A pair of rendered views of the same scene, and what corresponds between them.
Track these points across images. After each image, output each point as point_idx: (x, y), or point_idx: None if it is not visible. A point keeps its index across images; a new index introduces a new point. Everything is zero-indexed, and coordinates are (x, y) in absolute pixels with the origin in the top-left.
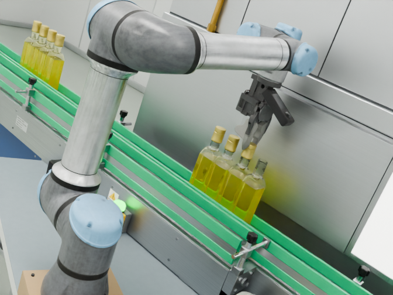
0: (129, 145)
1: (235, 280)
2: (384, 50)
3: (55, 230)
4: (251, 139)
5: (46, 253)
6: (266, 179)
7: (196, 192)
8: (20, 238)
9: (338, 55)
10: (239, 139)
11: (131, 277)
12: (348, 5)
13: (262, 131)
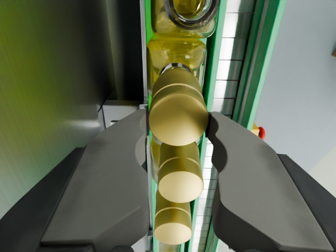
0: (194, 223)
1: None
2: None
3: (287, 143)
4: (219, 133)
5: (324, 120)
6: (54, 26)
7: (212, 102)
8: (323, 144)
9: None
10: (177, 171)
11: (290, 54)
12: None
13: (115, 160)
